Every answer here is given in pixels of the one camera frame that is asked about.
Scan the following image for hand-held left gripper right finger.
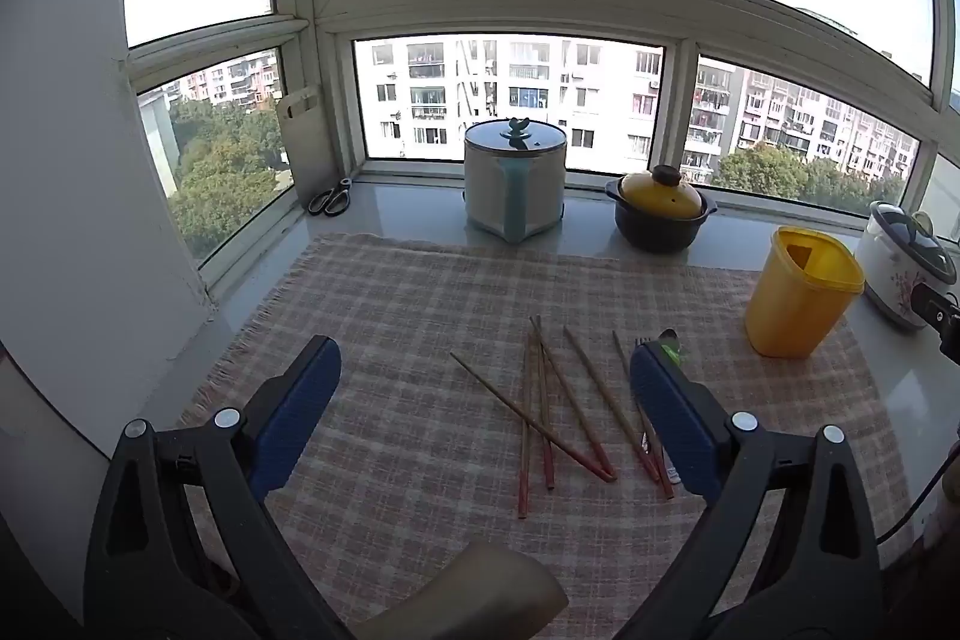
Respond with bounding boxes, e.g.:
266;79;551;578
611;340;882;640

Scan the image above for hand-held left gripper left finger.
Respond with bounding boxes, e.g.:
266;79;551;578
84;334;353;640

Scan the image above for yellow plastic utensil container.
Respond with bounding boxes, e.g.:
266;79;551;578
744;225;867;358

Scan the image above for white floral rice cooker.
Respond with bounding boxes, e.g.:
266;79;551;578
855;201;960;332

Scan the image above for pink checked woven cloth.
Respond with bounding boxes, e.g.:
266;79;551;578
176;233;912;640

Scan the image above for black casserole with yellow lid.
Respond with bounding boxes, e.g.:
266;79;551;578
605;164;719;253

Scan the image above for beige blurred object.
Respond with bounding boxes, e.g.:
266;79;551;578
358;539;569;640

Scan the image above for pale cutting board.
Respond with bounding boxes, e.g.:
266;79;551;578
275;85;336;206

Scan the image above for white pot with glass lid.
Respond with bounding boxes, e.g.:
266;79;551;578
463;117;569;245

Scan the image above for apartment buildings outside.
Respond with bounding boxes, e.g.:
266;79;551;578
139;0;923;191

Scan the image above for black cable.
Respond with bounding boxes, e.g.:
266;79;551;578
876;437;960;543

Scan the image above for black handled scissors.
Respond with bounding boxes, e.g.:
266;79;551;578
307;177;353;217

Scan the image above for white window frame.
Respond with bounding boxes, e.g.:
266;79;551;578
112;0;960;281

